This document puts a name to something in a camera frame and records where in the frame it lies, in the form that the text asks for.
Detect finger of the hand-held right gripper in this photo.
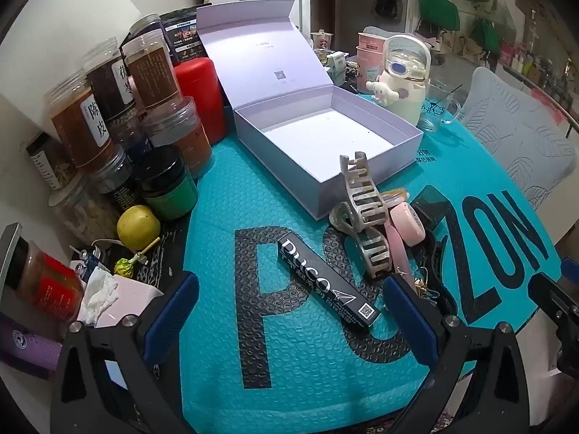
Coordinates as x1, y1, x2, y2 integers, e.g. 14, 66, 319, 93
560, 257, 579, 286
527, 273, 579, 326

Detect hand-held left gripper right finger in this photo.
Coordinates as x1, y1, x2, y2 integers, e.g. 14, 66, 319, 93
384, 273, 530, 434

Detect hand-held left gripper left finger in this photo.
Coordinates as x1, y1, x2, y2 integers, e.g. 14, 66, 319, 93
50, 271, 200, 434

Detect gold ornament hair clip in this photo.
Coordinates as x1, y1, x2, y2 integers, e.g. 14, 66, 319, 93
411, 267, 441, 299

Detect pink cosmetic tube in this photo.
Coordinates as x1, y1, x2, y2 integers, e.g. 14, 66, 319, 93
384, 221, 414, 290

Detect black hair clip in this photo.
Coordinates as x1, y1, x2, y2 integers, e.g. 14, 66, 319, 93
423, 230, 453, 312

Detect slim black cosmetic box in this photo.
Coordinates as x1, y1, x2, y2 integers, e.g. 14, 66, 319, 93
277, 231, 381, 332

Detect pink round case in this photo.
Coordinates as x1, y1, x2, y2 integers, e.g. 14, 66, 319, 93
390, 203, 426, 242

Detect dark translucent square container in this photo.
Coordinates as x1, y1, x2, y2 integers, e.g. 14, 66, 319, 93
409, 185, 453, 236

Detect orange pink round compact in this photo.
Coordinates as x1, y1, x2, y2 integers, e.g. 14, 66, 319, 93
380, 187, 410, 204

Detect beige hair claw clip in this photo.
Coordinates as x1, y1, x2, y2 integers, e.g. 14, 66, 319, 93
330, 150, 390, 280

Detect lavender gift box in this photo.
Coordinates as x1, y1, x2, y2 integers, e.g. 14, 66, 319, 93
195, 2, 424, 221

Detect pale pink box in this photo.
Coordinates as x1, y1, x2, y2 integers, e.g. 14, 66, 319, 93
93, 276, 164, 331

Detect black patterned cloth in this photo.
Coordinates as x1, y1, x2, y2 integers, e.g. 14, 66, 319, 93
136, 230, 191, 290

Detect yellow wrapped lollipop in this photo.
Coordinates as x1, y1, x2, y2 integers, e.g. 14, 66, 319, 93
113, 235, 161, 278

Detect crumpled white tissue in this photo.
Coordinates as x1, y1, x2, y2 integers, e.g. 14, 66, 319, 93
77, 268, 119, 326

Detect yellow lemon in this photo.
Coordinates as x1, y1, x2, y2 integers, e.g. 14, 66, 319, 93
117, 205, 161, 251

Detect small blue white gadget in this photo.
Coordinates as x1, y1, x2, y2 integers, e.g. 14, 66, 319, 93
70, 244, 102, 276

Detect green jar black lid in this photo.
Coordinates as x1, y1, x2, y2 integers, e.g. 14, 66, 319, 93
133, 145, 199, 221

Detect teal bubble mailer mat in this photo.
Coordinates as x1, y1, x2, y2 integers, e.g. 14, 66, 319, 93
181, 95, 564, 434

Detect jar of pale dried pieces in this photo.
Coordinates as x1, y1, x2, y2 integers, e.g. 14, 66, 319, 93
49, 176, 121, 242

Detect red label bottle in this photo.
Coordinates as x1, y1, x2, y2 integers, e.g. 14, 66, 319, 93
4, 239, 86, 322

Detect grey quilted chair cushion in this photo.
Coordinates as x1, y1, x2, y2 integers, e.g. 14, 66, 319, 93
461, 67, 579, 211

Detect small jar dark contents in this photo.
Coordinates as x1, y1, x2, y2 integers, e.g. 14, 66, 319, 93
88, 145, 141, 213

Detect purple box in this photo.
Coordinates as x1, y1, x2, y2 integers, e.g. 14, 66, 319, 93
0, 314, 64, 380

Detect pink cloth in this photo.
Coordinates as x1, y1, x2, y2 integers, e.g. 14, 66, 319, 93
529, 86, 566, 123

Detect short jar brown label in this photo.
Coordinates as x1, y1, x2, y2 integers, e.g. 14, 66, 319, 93
142, 96, 213, 179

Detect dark blue jar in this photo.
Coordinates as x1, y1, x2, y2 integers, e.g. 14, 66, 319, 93
109, 108, 155, 163

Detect slim pack of dried slices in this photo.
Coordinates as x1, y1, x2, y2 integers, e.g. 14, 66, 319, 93
26, 132, 75, 191

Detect row of small bottles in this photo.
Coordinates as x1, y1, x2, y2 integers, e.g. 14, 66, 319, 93
498, 41, 579, 95

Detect glass mug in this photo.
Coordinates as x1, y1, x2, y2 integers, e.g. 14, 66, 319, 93
416, 79, 462, 133

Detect orange content jar white label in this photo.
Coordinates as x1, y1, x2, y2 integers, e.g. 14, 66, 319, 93
44, 69, 121, 173

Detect red canister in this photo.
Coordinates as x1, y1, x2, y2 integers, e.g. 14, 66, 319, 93
174, 57, 227, 145

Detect cream cartoon water bottle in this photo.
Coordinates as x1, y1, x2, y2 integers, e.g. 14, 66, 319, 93
365, 34, 431, 125

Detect dark content jar white label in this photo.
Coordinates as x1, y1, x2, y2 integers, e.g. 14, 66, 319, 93
81, 36, 136, 120

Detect tall jar brown label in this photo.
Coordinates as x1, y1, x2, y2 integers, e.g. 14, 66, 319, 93
120, 31, 184, 109

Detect pink paper cup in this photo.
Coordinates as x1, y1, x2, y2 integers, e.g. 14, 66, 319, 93
355, 45, 387, 93
357, 31, 390, 55

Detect small green white carton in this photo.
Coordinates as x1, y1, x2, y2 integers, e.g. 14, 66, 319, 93
326, 51, 348, 84

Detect grey leaf pattern chair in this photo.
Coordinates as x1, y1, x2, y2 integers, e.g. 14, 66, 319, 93
362, 26, 437, 52

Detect black snack pouch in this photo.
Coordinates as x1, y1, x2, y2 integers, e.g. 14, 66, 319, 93
160, 8, 202, 64

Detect clear jar dark label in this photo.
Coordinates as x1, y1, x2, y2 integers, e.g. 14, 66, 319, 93
129, 13, 164, 41

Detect small panda glass cup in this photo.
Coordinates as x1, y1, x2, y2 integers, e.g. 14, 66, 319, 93
311, 28, 333, 52

